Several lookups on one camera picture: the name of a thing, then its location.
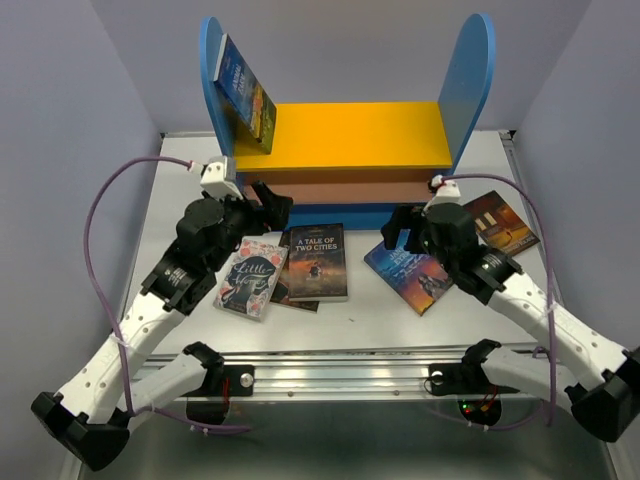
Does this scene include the blue wooden bookshelf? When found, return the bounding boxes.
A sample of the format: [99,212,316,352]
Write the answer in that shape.
[199,13,496,230]

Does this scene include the Little Women book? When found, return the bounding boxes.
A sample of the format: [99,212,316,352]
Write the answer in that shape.
[213,238,289,321]

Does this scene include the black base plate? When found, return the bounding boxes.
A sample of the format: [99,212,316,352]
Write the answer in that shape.
[428,362,494,396]
[180,364,255,398]

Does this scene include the A Tale of Two Cities book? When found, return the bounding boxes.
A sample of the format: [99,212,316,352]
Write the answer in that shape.
[289,223,348,302]

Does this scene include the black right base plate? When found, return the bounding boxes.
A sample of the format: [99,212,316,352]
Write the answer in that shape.
[428,362,494,396]

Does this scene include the Edward Tulane book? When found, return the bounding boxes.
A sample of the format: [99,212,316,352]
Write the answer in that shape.
[464,191,540,256]

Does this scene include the Animal Farm book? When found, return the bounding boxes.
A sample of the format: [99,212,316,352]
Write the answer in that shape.
[213,33,277,155]

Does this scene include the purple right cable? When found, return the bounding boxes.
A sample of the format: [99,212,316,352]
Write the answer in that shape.
[449,173,559,431]

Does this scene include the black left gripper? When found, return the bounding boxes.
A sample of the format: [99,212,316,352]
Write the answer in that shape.
[205,181,294,270]

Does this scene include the Jane Eyre book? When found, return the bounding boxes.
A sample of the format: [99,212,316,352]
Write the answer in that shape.
[364,243,452,316]

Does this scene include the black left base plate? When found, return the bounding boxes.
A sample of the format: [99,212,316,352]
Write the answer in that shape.
[180,364,255,398]

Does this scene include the aluminium mounting rail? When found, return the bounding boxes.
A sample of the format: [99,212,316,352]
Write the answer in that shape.
[82,342,616,401]

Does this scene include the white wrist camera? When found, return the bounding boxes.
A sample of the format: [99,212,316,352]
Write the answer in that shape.
[423,175,461,213]
[188,155,242,198]

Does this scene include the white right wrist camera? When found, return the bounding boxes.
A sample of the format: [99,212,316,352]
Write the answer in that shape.
[423,175,461,213]

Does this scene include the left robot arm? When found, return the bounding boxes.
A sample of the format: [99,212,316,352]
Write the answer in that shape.
[31,182,293,471]

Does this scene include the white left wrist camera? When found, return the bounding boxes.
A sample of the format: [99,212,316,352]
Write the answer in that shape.
[188,155,242,198]

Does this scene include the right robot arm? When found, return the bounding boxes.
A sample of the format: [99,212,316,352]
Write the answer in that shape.
[383,202,639,443]

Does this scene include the Three Days to See book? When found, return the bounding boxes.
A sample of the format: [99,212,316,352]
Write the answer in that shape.
[270,254,319,313]

